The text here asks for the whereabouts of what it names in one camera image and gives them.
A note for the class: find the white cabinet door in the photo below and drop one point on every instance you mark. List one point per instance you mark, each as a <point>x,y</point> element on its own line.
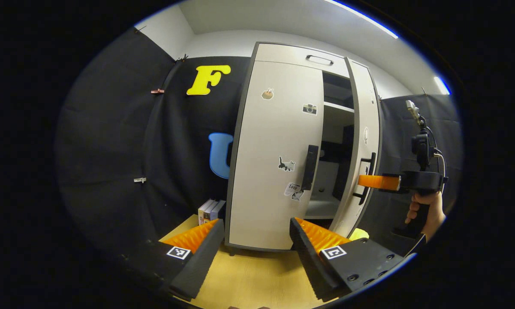
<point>266,171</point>
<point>364,111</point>

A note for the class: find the long ceiling light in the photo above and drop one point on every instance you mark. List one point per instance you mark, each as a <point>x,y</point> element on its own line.
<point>364,19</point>

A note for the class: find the short ceiling light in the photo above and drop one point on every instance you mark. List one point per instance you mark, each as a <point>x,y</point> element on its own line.
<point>441,86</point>

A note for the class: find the white cabinet top drawer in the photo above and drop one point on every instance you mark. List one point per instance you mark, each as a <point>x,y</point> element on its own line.
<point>283,53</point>

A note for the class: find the small upright book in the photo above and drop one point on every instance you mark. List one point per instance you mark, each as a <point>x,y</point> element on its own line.
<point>202,212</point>
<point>211,210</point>
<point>219,208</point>

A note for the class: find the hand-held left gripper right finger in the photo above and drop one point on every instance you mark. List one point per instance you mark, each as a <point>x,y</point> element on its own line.
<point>311,262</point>

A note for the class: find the white double-door shoe cabinet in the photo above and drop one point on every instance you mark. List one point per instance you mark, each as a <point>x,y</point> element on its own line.
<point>338,150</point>

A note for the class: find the white clip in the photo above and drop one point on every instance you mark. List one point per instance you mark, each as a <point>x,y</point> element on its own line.
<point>140,180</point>

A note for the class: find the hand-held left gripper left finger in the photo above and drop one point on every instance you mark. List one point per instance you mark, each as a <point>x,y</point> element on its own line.
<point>201,266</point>

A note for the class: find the red clip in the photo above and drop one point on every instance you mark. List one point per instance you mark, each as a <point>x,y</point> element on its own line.
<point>157,91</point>

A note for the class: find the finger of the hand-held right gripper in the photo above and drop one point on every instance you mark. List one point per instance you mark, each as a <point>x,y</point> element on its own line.
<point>379,182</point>

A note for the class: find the black backdrop cloth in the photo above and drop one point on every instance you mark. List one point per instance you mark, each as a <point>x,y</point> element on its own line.
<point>111,150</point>
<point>394,128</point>

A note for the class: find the dark clip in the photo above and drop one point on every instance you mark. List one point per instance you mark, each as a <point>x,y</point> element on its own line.
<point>182,58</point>

